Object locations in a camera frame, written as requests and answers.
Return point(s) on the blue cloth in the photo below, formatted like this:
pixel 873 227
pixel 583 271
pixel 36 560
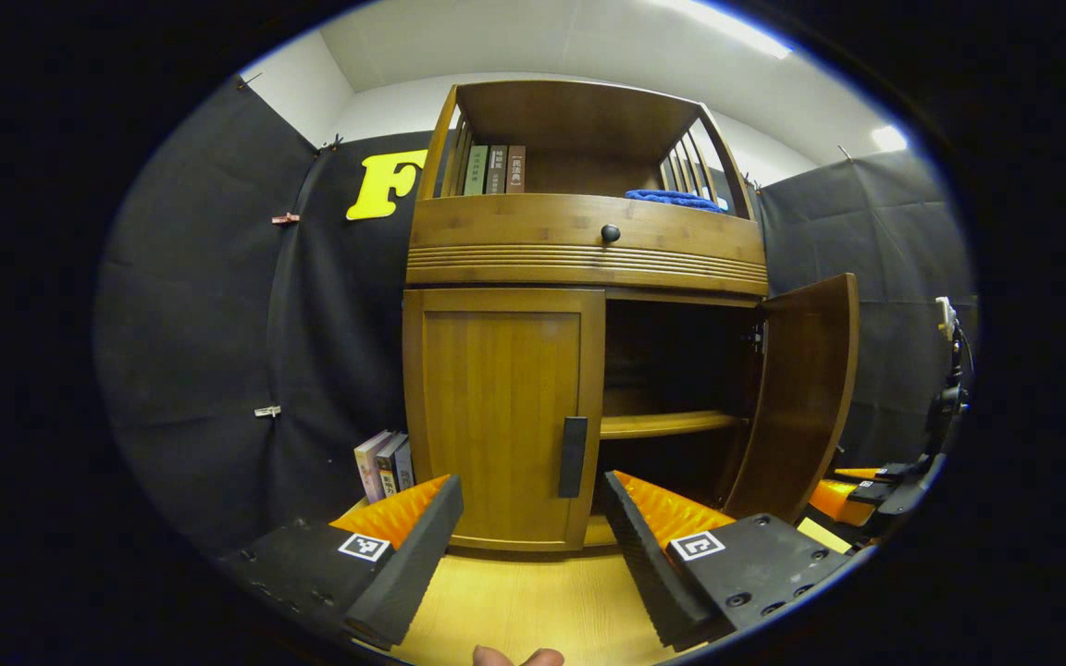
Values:
pixel 676 200

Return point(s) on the green book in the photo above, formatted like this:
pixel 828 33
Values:
pixel 476 171

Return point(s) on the small ceiling light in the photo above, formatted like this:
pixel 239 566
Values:
pixel 889 139

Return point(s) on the black stand with white top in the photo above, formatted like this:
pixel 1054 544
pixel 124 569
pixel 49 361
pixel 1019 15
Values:
pixel 951 400

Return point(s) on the wooden double-door shoe cabinet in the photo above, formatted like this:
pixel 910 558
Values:
pixel 570 111

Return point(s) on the wooden shoe cabinet door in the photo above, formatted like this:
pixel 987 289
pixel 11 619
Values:
pixel 801 398
pixel 496 416

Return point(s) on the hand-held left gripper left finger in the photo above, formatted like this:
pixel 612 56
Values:
pixel 403 573

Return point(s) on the black clip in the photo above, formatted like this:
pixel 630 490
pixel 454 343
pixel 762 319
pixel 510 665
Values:
pixel 248 81
pixel 329 144

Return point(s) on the wooden inner cabinet shelf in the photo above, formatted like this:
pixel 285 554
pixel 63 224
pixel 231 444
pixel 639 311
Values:
pixel 663 425

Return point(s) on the black round drawer knob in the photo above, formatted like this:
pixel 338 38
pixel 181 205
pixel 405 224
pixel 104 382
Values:
pixel 611 233

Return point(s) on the blue-grey book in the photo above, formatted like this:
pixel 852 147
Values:
pixel 404 467

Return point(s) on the pale purple book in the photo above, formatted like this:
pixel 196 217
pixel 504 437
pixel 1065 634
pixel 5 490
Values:
pixel 371 467

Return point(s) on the dark book with orange spine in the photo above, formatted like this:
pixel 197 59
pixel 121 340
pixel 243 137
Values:
pixel 390 467

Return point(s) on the black backdrop cloth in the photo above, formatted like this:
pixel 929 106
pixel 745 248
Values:
pixel 209 314

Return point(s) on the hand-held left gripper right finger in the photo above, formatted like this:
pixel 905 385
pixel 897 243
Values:
pixel 649 573

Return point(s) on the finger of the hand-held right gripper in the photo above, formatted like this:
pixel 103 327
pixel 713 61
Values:
pixel 871 493
pixel 889 473

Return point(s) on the orange clip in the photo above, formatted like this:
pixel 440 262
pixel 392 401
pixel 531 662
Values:
pixel 286 219

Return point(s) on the wooden cabinet drawer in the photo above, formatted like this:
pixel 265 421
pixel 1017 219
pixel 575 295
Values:
pixel 514 236

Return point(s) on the silver clip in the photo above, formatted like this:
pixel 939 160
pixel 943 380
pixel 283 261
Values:
pixel 267 411

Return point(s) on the brown book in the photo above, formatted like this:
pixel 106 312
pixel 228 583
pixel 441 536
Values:
pixel 515 169

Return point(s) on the grey book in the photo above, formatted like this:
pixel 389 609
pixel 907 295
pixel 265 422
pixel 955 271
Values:
pixel 497 171

